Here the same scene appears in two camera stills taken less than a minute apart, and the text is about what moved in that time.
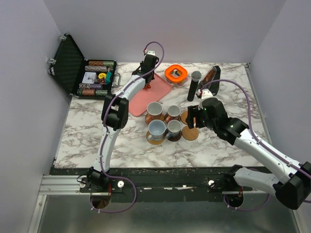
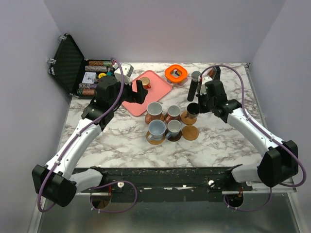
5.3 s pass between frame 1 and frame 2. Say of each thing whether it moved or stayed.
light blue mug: stayed
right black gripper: moved
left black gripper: moved
